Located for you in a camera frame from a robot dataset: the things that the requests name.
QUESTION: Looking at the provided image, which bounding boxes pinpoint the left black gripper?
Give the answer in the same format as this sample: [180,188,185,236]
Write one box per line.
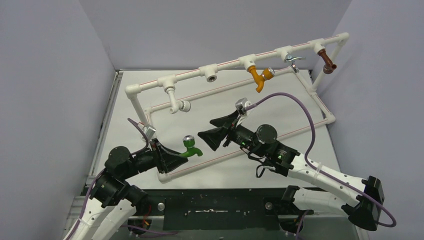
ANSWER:
[122,137,189,179]

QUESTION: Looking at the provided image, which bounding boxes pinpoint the green plastic faucet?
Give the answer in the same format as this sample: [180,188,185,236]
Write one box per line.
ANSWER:
[179,135,203,158]

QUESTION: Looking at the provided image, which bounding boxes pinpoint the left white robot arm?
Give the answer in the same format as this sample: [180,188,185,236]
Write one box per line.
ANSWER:
[64,138,189,240]

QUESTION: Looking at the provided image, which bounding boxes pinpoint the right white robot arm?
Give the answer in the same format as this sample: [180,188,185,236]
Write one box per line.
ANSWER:
[197,111,385,231]

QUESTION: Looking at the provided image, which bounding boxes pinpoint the white plastic faucet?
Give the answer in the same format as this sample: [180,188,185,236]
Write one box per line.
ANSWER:
[165,87,191,114]

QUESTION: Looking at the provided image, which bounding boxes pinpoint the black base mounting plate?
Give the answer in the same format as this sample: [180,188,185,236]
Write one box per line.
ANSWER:
[127,187,303,231]

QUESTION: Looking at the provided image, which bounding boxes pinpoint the orange plastic faucet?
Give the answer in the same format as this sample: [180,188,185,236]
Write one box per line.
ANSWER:
[247,65,276,93]

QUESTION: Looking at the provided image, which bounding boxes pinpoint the chrome metal faucet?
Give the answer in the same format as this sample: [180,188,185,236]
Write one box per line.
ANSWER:
[283,54,306,74]

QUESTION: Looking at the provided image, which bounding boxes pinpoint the brown plastic faucet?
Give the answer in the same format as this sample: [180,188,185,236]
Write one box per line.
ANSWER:
[317,48,337,75]

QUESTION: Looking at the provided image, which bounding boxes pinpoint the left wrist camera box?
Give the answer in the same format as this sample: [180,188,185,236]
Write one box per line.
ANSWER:
[142,124,157,141]

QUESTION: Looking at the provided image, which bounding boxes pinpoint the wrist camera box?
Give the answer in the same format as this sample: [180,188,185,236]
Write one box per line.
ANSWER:
[142,124,157,141]
[235,97,255,117]

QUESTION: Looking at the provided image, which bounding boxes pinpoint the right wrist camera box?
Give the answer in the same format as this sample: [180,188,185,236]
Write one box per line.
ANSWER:
[235,97,255,117]

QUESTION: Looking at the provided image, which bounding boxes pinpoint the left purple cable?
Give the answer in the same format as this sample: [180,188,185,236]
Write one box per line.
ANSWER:
[62,117,152,240]

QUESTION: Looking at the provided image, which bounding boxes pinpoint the white PVC pipe frame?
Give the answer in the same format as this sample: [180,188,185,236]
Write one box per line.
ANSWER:
[124,32,350,184]

